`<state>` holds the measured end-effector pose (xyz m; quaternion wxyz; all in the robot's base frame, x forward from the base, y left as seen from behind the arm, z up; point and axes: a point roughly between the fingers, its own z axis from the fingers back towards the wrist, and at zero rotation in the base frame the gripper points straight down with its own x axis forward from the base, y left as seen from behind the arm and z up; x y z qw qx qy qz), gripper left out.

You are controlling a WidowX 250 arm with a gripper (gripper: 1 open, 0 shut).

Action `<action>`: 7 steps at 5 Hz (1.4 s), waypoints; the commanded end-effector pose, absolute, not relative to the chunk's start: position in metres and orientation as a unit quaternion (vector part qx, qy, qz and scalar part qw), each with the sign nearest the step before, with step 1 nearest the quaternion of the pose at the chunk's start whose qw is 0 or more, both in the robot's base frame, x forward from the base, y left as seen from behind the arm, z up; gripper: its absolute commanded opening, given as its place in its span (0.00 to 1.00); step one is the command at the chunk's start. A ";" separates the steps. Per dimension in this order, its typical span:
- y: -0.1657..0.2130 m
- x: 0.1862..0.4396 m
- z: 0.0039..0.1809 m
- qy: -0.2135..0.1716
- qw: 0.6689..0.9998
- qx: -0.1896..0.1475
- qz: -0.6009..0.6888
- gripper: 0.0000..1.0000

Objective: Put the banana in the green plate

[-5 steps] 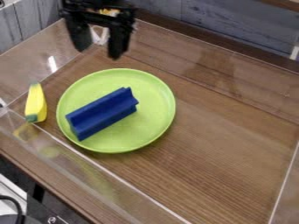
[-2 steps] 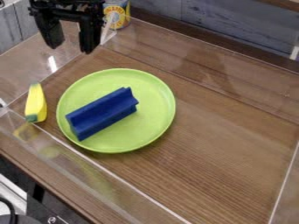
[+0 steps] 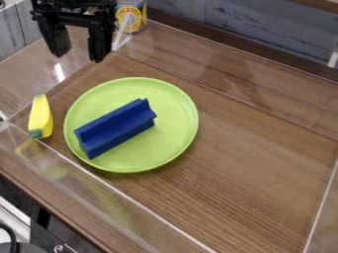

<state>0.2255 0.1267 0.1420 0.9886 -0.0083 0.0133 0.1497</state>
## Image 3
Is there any lime green plate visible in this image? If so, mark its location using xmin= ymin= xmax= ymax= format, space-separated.
xmin=63 ymin=77 xmax=199 ymax=173

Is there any blue foam block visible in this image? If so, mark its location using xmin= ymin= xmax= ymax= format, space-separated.
xmin=73 ymin=99 xmax=157 ymax=159

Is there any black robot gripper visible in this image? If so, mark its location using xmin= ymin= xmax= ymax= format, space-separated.
xmin=30 ymin=0 xmax=116 ymax=63

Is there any yellow labelled tin can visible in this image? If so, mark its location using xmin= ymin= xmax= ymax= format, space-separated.
xmin=115 ymin=0 xmax=148 ymax=34

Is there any yellow toy banana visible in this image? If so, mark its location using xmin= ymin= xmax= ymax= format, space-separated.
xmin=28 ymin=94 xmax=55 ymax=138

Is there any black cable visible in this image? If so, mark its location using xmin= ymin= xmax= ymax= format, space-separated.
xmin=0 ymin=223 xmax=18 ymax=253

